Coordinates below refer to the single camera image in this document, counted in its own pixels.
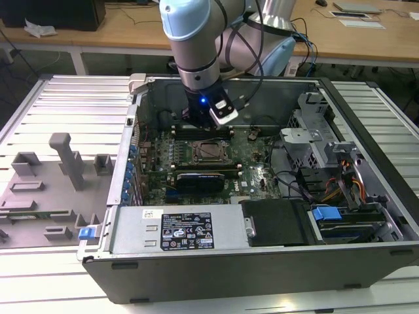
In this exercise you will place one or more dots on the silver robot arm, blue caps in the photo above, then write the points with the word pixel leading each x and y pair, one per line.
pixel 193 42

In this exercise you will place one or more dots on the CPU socket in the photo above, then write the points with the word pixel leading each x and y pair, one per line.
pixel 209 161

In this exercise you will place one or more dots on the coin battery holder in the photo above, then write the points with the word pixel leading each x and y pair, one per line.
pixel 253 134

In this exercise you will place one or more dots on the black graphics card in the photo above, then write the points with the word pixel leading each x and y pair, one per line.
pixel 199 183

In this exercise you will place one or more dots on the green motherboard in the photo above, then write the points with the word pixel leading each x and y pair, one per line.
pixel 252 183

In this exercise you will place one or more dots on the wooden desk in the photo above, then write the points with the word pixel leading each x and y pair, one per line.
pixel 131 36

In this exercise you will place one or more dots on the metal drive cage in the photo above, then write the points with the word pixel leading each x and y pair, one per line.
pixel 294 140

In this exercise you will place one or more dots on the silver shroud latch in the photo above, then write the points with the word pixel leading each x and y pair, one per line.
pixel 250 227

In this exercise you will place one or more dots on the black plastic shroud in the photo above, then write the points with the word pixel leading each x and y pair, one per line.
pixel 275 222

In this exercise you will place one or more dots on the grey power supply unit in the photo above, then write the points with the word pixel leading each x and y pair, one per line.
pixel 131 229

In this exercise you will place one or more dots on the black computer mouse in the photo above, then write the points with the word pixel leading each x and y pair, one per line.
pixel 321 2

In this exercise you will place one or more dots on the black box on desk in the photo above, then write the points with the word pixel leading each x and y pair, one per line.
pixel 65 13

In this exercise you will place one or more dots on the blue disk carrier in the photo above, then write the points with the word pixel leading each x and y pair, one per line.
pixel 325 216

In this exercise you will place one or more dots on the blue case latch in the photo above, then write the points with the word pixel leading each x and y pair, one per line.
pixel 85 233

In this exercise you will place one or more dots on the open black PC case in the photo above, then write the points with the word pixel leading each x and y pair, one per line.
pixel 229 274

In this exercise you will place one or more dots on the grey parts rack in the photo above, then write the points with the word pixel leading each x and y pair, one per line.
pixel 49 196

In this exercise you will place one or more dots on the crumpled white paper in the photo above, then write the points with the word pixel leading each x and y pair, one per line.
pixel 41 28

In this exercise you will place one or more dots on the green RAM stick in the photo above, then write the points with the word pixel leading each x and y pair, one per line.
pixel 29 216

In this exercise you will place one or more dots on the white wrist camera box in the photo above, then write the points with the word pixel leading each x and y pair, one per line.
pixel 226 116

